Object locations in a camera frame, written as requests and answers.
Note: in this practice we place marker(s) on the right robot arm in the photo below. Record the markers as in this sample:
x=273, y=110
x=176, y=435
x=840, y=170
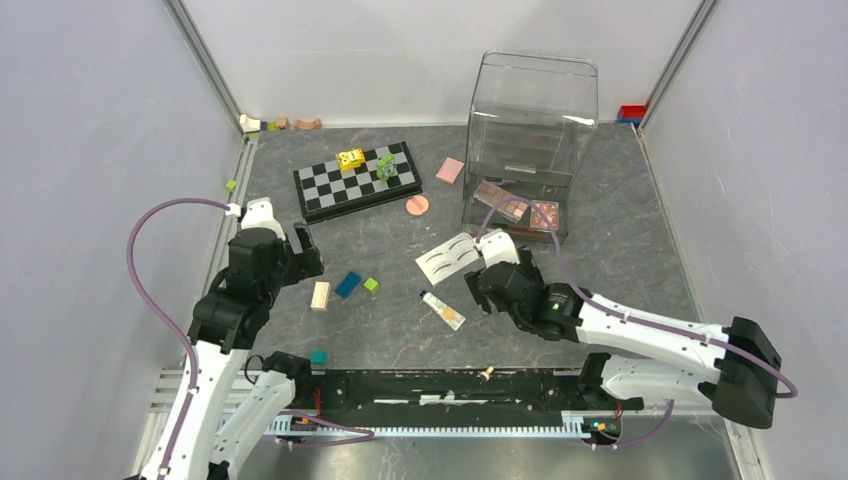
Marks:
x=731, y=368

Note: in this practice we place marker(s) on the wooden blocks in corner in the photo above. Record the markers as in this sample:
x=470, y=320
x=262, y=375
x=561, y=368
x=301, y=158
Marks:
x=251, y=125

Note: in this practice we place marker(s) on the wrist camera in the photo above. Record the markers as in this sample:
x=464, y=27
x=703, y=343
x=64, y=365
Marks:
x=256, y=213
x=495, y=247

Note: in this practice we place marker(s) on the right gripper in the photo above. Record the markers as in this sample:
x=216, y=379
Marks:
x=528, y=267

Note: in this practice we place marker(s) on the pink sponge pad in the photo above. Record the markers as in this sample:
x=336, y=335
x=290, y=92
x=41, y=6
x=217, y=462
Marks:
x=450, y=170

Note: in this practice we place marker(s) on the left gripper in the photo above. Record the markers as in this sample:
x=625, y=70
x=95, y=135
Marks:
x=305, y=263

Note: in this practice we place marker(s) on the green toy block on chessboard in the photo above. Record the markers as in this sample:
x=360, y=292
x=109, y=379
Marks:
x=386, y=167

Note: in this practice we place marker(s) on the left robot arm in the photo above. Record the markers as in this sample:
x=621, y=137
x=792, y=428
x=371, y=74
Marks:
x=196, y=443

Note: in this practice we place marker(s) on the white cream tube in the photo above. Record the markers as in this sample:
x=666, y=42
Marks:
x=448, y=314

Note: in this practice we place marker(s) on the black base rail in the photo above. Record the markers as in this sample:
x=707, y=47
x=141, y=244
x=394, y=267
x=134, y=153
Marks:
x=513, y=397

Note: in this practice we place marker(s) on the red blue bricks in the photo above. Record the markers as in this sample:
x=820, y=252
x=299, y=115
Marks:
x=631, y=114

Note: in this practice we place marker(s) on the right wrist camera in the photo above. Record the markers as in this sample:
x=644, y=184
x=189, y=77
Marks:
x=495, y=247

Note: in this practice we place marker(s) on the white eyebrow stencil card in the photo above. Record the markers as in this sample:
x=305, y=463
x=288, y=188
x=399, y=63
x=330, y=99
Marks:
x=448, y=258

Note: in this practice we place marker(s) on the small clear eyeshadow palette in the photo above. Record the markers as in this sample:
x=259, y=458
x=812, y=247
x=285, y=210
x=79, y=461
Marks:
x=545, y=215

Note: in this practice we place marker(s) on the brown eyeshadow palette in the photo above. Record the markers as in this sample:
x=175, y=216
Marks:
x=506, y=204

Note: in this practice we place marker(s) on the small green cube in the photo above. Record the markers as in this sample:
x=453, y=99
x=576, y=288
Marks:
x=371, y=285

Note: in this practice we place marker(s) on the clear acrylic makeup organizer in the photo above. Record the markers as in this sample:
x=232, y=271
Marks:
x=531, y=122

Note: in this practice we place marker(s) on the cream wooden block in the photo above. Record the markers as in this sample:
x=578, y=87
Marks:
x=320, y=296

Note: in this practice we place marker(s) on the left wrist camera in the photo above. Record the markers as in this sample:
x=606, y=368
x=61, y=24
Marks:
x=256, y=213

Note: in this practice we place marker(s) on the teal cube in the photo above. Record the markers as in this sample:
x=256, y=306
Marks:
x=318, y=358

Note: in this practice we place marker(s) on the black white chessboard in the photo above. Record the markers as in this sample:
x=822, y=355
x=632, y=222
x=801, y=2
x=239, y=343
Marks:
x=325, y=191

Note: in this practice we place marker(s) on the white chess pawn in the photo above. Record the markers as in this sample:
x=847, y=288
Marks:
x=486, y=374

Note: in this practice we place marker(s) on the yellow toy block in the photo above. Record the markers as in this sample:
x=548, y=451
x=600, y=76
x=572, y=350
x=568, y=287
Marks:
x=350, y=159

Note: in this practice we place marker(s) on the peach powder puff brush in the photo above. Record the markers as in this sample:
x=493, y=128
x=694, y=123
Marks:
x=417, y=205

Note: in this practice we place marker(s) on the blue block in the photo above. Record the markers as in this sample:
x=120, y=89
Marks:
x=347, y=285

